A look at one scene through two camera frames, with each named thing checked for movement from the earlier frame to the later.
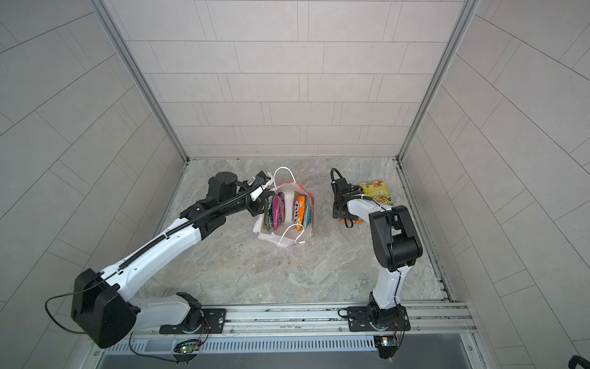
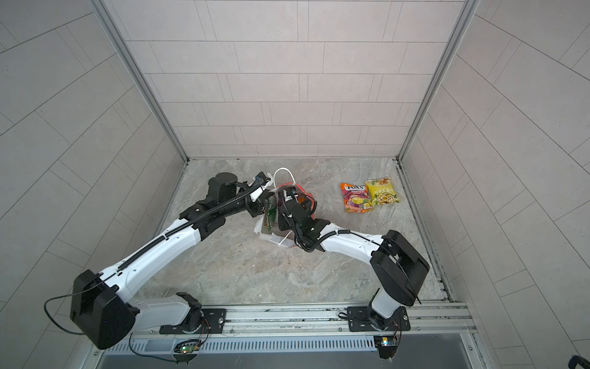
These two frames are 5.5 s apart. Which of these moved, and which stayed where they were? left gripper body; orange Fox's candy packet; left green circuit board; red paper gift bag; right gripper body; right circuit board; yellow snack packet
Moved: yellow snack packet; right gripper body; orange Fox's candy packet
Stayed: red paper gift bag; left green circuit board; left gripper body; right circuit board
